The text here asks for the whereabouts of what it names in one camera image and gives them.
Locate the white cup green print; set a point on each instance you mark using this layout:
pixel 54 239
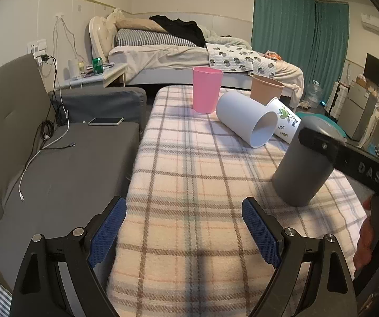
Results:
pixel 288 121

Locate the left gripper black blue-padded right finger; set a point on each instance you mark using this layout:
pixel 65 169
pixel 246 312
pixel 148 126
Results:
pixel 328 290

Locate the white bedside table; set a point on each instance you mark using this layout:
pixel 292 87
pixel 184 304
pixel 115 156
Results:
pixel 117 74

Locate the plain white cup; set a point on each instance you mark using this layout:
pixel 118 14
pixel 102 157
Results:
pixel 250 120

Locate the white suitcase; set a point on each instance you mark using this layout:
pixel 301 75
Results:
pixel 336 101

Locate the dark grey cup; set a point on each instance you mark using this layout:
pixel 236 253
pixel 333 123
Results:
pixel 302 172

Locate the green soda can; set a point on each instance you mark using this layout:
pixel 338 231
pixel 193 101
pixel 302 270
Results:
pixel 98 65

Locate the grey sofa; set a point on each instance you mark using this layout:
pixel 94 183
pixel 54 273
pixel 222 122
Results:
pixel 56 171

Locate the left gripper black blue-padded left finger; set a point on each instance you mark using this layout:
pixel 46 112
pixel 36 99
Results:
pixel 39 288

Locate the white wall power strip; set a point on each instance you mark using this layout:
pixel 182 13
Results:
pixel 38 49

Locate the white tumbler on nightstand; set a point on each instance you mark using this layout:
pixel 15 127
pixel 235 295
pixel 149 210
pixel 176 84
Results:
pixel 73 68

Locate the patterned white quilted mat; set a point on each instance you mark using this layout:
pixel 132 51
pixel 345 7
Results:
pixel 237 59

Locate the bed with beige sheets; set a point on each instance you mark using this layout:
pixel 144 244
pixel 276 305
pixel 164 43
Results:
pixel 171 64

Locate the grey mini fridge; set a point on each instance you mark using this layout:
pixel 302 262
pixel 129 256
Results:
pixel 357 110

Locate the white smartphone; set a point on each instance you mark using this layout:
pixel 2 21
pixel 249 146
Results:
pixel 106 121

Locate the green curtain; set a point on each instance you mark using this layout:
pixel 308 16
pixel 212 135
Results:
pixel 310 34

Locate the plaid table blanket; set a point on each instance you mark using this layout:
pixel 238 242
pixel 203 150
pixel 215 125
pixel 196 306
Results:
pixel 184 249

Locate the purple stool teal cushion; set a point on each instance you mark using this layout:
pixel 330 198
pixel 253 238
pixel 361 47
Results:
pixel 301 115

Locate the white air conditioner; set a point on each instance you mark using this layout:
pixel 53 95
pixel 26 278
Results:
pixel 370 22

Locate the striped pillow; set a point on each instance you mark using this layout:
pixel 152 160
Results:
pixel 136 37

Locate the brown paper cup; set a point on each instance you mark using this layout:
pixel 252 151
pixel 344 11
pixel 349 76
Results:
pixel 264 89

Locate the person's right hand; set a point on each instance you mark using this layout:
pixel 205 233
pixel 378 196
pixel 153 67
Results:
pixel 363 253

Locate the black clothing on bed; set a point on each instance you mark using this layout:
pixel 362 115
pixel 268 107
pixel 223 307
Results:
pixel 188 30

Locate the pink plastic cup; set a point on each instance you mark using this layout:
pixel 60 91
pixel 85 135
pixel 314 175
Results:
pixel 207 82

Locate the clear water jug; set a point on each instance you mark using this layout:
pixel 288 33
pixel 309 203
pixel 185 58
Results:
pixel 314 94

